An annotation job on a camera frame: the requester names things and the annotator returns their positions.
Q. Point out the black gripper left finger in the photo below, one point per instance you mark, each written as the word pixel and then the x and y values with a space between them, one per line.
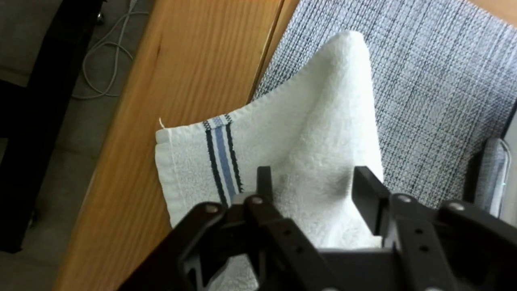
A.
pixel 215 242

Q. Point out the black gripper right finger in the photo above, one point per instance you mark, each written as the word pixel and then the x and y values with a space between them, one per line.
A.
pixel 430 236

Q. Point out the white towel with blue stripes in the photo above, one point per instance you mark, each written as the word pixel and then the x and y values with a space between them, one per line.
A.
pixel 312 145

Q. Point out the grey woven placemat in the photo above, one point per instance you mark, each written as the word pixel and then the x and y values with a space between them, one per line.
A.
pixel 430 81

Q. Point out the black metal table frame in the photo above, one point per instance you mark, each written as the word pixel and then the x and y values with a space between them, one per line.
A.
pixel 37 123

